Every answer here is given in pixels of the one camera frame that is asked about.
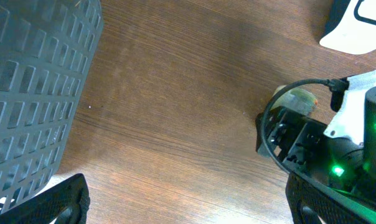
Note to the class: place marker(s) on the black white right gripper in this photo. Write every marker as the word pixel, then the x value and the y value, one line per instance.
pixel 341 153

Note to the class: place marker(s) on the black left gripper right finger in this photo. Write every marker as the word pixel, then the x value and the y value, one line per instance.
pixel 312 202

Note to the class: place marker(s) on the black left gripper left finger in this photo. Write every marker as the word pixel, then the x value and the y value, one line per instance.
pixel 66 202

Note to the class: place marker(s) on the green lidded jar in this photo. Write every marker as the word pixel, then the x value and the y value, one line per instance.
pixel 298 100

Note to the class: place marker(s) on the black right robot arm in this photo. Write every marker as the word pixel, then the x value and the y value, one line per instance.
pixel 331 167

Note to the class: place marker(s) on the grey plastic basket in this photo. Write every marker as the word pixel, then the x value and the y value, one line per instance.
pixel 46 49

